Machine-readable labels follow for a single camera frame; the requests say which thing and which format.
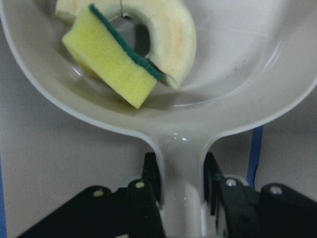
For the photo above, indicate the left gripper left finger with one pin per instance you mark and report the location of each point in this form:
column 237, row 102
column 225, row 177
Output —
column 96, row 212

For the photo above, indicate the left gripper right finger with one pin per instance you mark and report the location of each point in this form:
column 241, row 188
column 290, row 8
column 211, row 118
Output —
column 276, row 211

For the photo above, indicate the beige plastic dustpan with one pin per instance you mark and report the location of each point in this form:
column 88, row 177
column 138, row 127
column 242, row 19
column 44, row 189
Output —
column 248, row 69

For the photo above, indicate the yellow green sponge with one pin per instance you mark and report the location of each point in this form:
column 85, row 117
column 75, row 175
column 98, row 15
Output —
column 100, row 50

